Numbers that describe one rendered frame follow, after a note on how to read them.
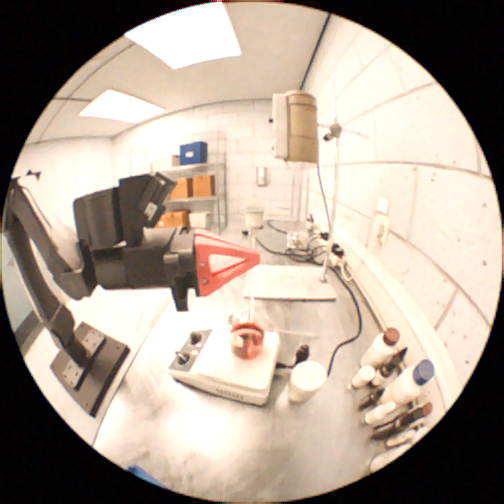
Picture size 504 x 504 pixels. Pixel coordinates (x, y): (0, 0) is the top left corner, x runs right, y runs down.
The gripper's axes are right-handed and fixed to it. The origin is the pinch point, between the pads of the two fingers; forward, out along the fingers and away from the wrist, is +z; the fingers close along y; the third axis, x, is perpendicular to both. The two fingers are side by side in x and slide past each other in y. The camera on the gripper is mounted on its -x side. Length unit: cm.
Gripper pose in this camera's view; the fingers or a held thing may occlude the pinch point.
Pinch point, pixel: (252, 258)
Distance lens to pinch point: 21.8
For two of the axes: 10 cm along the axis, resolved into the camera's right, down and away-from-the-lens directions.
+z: 9.7, -0.7, 2.4
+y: -2.5, -4.0, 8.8
